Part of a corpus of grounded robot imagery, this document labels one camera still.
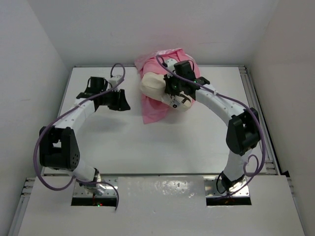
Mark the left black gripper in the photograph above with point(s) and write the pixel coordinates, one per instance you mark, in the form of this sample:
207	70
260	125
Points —
121	103

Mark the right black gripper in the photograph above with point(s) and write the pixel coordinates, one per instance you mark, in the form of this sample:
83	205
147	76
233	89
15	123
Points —
168	79

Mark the cream pillow with bear print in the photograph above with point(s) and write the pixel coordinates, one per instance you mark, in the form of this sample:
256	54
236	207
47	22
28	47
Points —
153	86

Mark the pink satin pillowcase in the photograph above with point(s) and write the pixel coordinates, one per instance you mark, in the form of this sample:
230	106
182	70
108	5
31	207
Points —
152	110

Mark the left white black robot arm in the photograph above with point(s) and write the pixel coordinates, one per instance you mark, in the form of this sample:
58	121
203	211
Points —
58	147

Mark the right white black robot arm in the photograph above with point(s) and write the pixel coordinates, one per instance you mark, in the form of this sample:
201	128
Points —
242	131

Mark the white foam front board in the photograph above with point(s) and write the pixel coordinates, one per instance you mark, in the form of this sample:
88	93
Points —
164	206

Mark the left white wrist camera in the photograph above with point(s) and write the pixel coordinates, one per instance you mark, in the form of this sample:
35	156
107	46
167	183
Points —
115	81

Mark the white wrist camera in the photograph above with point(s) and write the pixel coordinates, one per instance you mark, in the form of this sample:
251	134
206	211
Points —
170	64
115	81

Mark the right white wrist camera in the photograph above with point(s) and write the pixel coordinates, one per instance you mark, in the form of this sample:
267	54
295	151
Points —
170	64

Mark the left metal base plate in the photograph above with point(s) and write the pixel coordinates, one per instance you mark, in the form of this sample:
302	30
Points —
99	190

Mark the metal base plate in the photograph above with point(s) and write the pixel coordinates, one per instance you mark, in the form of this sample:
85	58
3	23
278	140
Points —
215	189
99	190

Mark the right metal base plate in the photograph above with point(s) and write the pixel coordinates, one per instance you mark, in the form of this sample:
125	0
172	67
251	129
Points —
215	189

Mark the right aluminium frame rail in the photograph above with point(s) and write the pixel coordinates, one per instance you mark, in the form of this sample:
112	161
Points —
271	162

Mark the aluminium frame rail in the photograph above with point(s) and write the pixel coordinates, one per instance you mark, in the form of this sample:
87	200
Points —
271	162
21	207

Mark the left aluminium frame rail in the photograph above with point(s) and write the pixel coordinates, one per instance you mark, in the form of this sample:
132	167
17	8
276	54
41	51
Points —
21	207

